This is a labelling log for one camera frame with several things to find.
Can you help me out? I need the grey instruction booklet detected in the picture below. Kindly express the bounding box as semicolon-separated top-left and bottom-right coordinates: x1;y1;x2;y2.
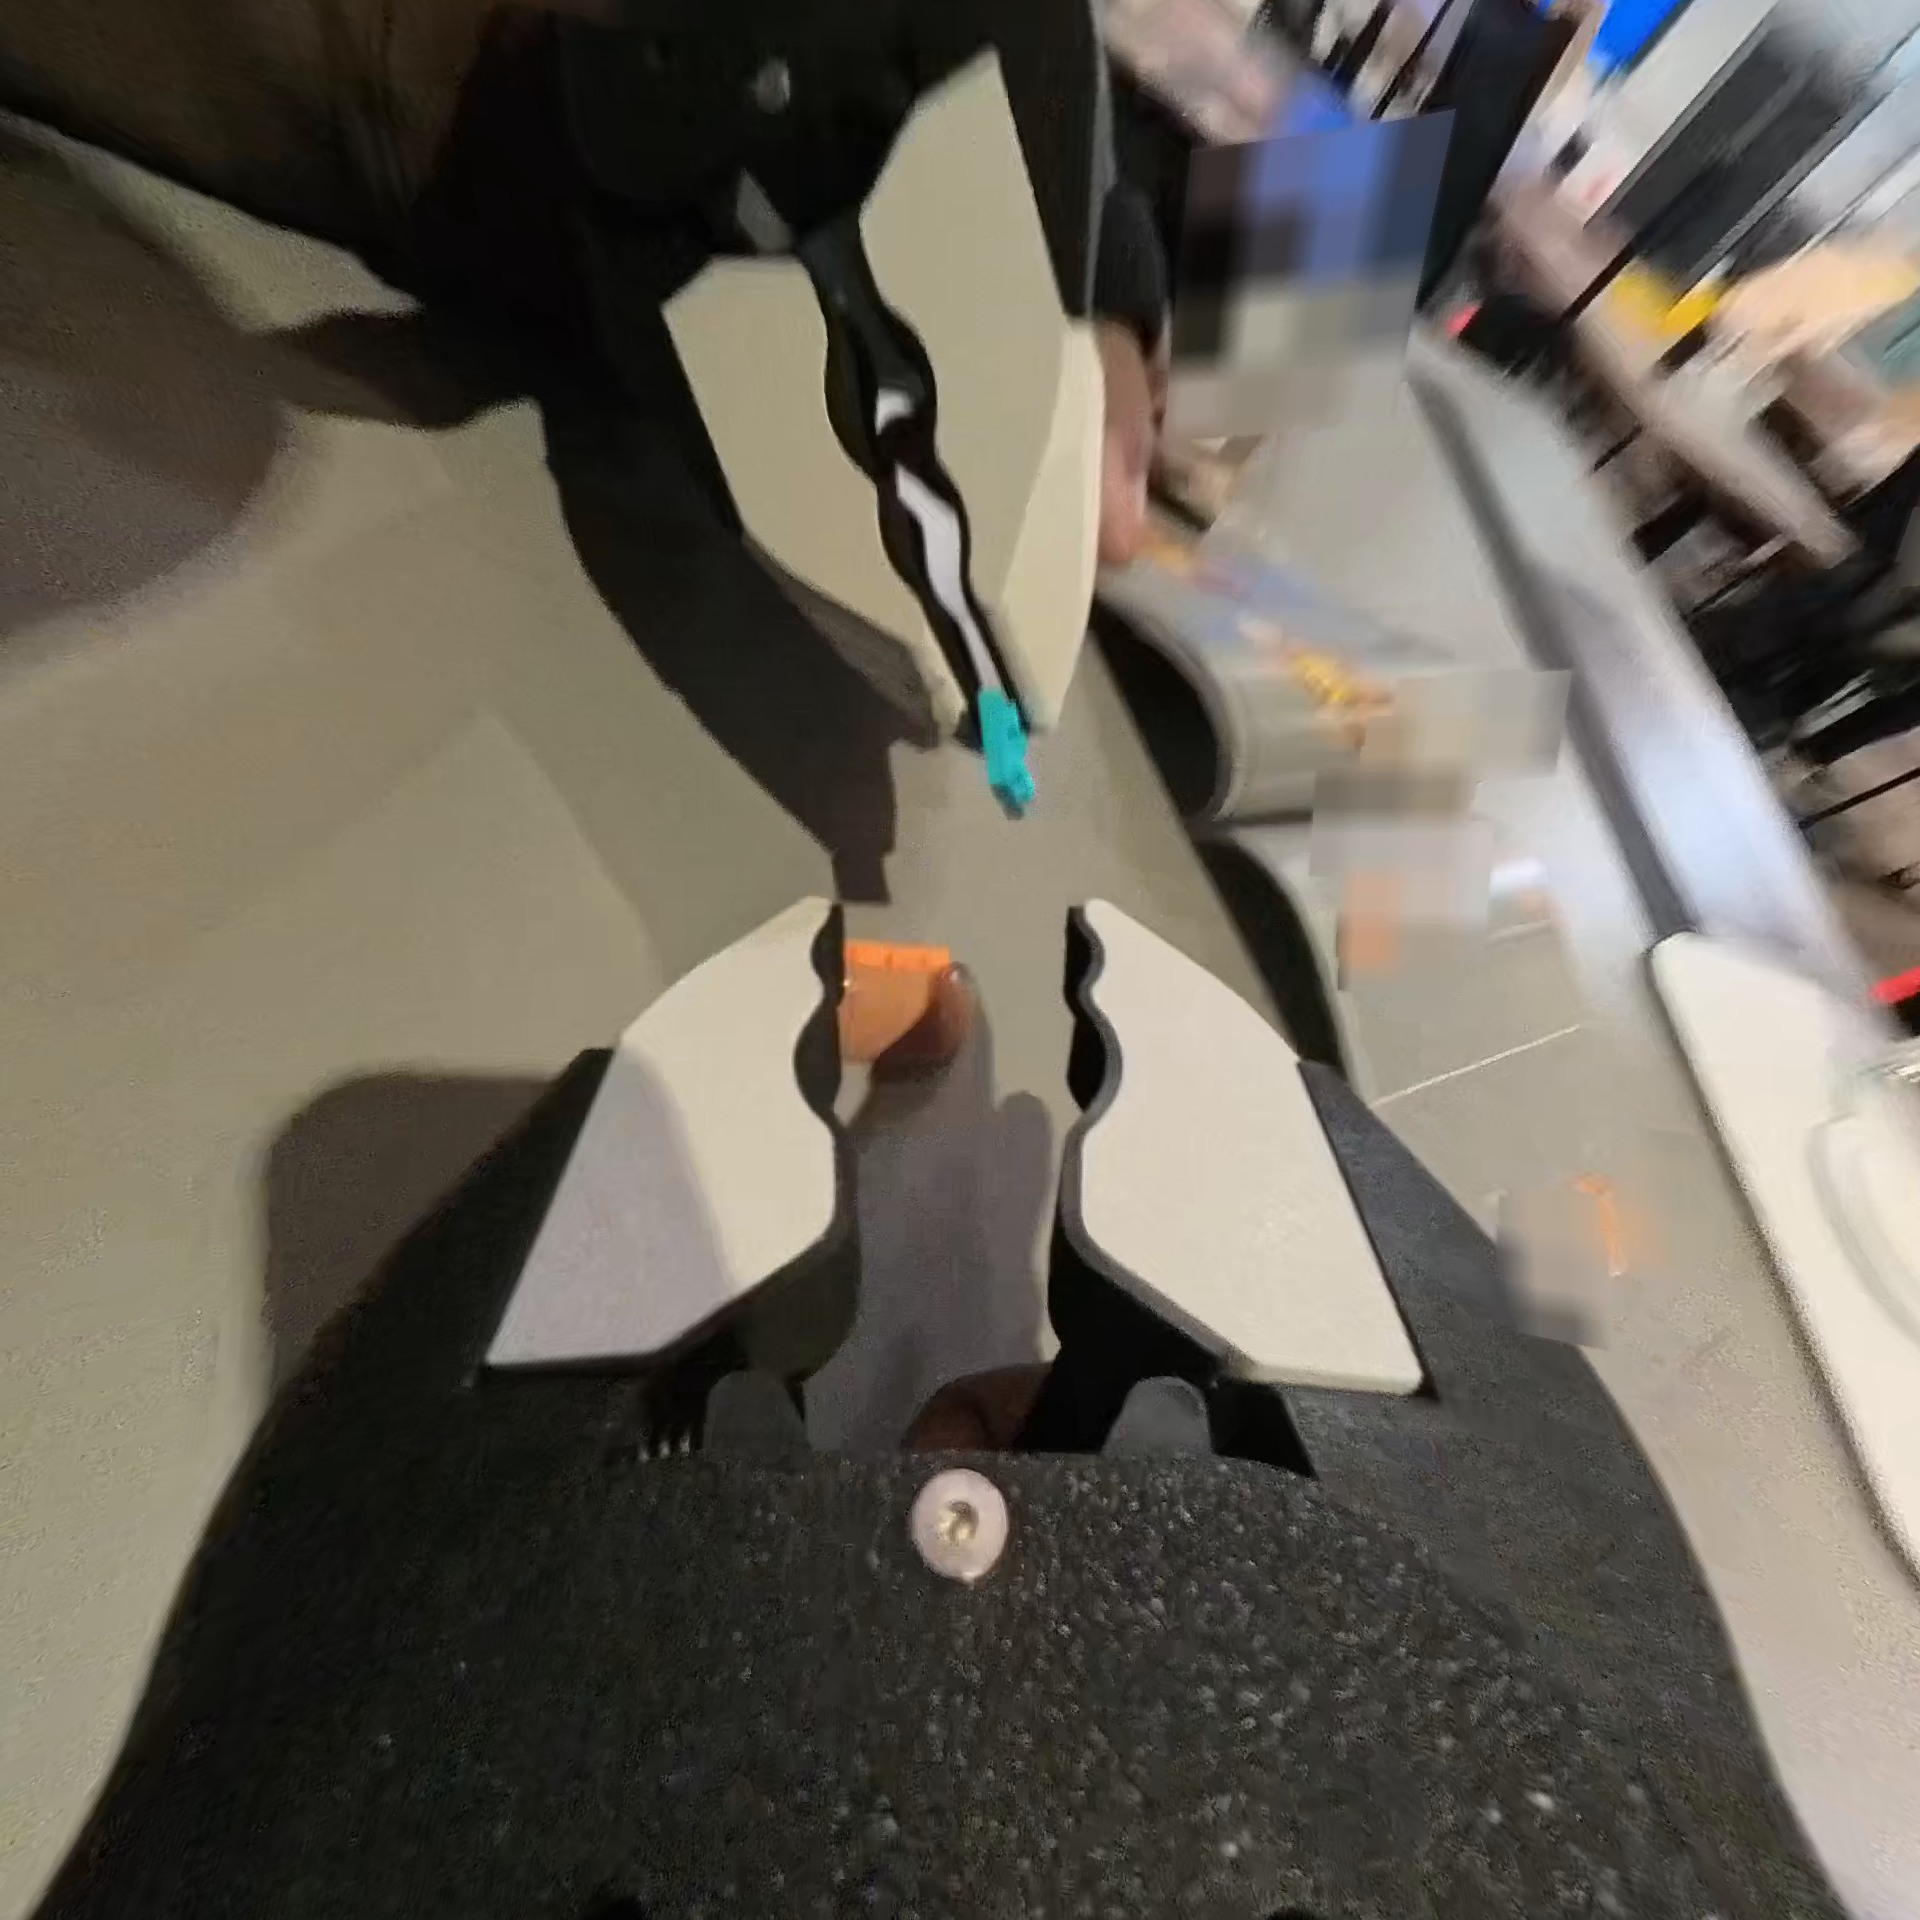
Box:
1093;532;1669;1354

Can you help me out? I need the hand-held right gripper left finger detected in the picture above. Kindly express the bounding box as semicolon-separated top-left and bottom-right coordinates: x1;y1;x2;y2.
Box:
481;896;858;1372

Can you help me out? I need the orange brown toy brick assembly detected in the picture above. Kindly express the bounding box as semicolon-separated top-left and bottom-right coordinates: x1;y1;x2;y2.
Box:
837;943;977;1074

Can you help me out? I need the person's left forearm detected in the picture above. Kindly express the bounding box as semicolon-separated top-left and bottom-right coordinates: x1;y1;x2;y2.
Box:
0;0;511;183

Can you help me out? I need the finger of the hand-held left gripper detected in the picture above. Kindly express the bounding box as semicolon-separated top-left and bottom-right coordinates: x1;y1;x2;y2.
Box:
665;225;1001;740
858;43;1111;740

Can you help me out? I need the white flat board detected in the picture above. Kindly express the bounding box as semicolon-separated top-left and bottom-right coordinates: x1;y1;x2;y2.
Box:
1651;930;1920;1570

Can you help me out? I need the teal toy brick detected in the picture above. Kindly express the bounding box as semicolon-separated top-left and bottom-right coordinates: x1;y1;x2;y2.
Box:
977;689;1045;819

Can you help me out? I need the grey desk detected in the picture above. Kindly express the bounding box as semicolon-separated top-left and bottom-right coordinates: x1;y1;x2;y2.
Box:
0;106;1920;1920

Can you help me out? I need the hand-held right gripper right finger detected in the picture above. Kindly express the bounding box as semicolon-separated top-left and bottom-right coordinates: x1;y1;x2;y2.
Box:
1058;896;1430;1397

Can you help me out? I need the person's left hand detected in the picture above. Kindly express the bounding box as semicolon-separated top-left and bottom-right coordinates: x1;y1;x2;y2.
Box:
1097;315;1176;571

